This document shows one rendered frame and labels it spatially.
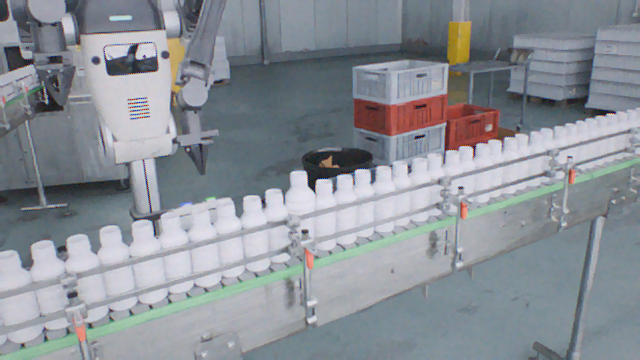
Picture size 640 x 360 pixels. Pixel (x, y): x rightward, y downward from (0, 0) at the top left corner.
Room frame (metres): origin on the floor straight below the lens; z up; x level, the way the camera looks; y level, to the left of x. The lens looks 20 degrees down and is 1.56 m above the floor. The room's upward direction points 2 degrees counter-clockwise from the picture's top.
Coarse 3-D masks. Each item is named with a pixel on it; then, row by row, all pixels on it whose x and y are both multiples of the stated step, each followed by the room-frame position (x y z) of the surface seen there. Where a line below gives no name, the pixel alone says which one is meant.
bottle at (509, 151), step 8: (504, 144) 1.42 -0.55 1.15; (512, 144) 1.40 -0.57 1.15; (504, 152) 1.41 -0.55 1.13; (512, 152) 1.40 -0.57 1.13; (504, 160) 1.40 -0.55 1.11; (504, 168) 1.39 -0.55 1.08; (512, 168) 1.39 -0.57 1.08; (504, 176) 1.39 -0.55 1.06; (512, 176) 1.39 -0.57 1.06; (504, 192) 1.39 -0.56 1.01; (512, 192) 1.39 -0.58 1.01
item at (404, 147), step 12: (360, 132) 3.62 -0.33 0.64; (372, 132) 3.51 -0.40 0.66; (408, 132) 3.47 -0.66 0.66; (420, 132) 3.56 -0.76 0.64; (432, 132) 3.64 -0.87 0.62; (444, 132) 3.72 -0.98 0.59; (360, 144) 3.62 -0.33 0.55; (372, 144) 3.52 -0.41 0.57; (384, 144) 3.42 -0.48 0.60; (396, 144) 3.41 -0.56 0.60; (408, 144) 3.49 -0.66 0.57; (420, 144) 3.56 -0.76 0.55; (432, 144) 3.64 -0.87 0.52; (384, 156) 3.42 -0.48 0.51; (396, 156) 3.41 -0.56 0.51; (408, 156) 3.48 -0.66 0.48; (420, 156) 3.56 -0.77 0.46
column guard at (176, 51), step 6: (168, 42) 8.33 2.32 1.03; (174, 42) 8.38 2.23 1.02; (168, 48) 8.33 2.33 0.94; (174, 48) 8.38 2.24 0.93; (180, 48) 8.43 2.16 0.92; (174, 54) 8.37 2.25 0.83; (180, 54) 8.42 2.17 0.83; (174, 60) 8.37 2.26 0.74; (180, 60) 8.41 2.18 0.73; (174, 66) 8.36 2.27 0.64; (174, 72) 8.35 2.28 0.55; (174, 78) 8.35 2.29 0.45; (174, 90) 8.34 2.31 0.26; (174, 96) 8.33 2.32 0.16; (174, 102) 8.33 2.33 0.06
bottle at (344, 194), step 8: (344, 176) 1.14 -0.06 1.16; (344, 184) 1.11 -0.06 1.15; (352, 184) 1.12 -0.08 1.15; (336, 192) 1.12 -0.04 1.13; (344, 192) 1.11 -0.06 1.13; (352, 192) 1.11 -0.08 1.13; (344, 200) 1.10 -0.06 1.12; (352, 200) 1.10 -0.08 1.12; (352, 208) 1.10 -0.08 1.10; (344, 216) 1.09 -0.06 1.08; (352, 216) 1.10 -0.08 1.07; (344, 224) 1.09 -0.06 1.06; (352, 224) 1.10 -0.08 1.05; (336, 240) 1.10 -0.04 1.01; (344, 240) 1.09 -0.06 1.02; (352, 240) 1.10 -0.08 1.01
